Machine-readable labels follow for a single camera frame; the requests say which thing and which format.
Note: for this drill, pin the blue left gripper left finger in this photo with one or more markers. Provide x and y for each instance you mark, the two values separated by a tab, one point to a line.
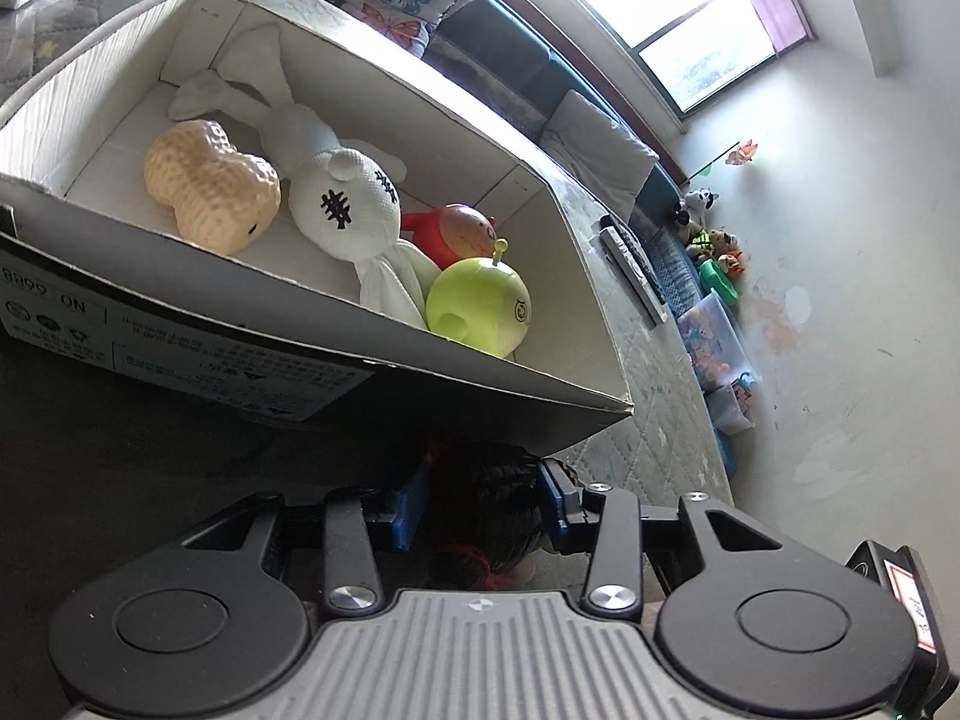
408	509

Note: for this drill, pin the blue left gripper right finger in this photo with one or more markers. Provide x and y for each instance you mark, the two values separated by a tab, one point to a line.
560	503

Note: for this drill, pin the black-haired red doll figure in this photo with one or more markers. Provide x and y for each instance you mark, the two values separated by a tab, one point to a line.
481	525

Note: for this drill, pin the yellow-green round toy figure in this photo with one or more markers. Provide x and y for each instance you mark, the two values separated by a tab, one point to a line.
481	302

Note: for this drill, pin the white knitted rabbit toy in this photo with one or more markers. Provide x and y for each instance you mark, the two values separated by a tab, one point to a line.
341	194

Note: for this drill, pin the beige peanut plush toy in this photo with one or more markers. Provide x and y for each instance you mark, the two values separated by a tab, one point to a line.
222	199

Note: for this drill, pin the white cardboard sorting box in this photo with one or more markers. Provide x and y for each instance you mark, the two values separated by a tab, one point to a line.
285	216

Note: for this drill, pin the clear plastic storage bin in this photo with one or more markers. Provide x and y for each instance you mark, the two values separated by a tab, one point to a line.
727	378

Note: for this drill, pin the grey remote control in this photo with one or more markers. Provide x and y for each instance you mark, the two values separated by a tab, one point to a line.
632	261

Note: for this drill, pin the red round toy figure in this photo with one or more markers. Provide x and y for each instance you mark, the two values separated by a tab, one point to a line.
451	233

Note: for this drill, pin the pile of small toys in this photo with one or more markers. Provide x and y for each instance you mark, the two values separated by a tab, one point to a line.
716	254

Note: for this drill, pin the grey sofa cushion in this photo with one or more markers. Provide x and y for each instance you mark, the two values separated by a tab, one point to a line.
604	155

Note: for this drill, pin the blue sofa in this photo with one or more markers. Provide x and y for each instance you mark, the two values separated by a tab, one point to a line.
493	52

